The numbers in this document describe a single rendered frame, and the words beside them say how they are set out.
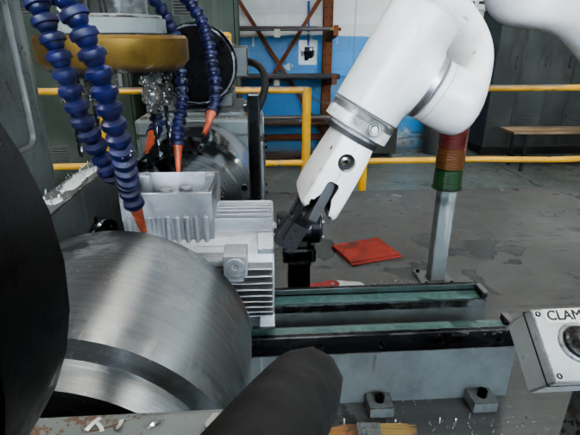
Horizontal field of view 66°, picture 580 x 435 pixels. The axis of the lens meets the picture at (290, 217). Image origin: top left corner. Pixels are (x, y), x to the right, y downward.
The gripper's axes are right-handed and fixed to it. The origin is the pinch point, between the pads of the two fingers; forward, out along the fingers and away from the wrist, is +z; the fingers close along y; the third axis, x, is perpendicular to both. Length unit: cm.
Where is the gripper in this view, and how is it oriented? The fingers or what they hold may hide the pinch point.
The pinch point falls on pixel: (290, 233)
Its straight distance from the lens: 59.9
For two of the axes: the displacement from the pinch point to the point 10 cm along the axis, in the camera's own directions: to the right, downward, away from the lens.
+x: -8.6, -4.4, -2.4
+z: -5.0, 8.2, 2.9
